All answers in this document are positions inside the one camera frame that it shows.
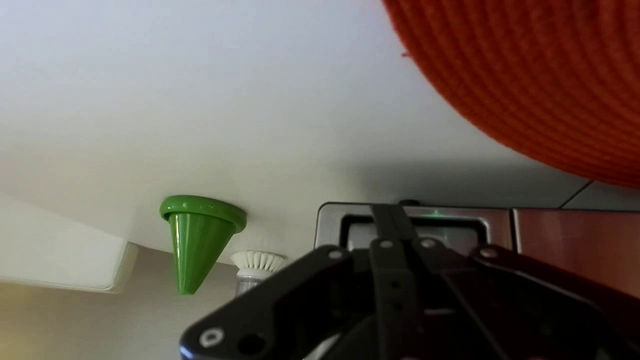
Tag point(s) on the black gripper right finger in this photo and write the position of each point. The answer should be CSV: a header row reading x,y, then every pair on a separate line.
x,y
506,300

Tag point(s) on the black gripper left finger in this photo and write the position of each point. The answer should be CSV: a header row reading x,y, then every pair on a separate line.
x,y
300,300

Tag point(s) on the stainless steel microwave oven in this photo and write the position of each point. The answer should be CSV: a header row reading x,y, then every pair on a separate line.
x,y
561,241

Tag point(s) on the green plastic funnel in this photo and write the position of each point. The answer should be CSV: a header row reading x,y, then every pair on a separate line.
x,y
196,247

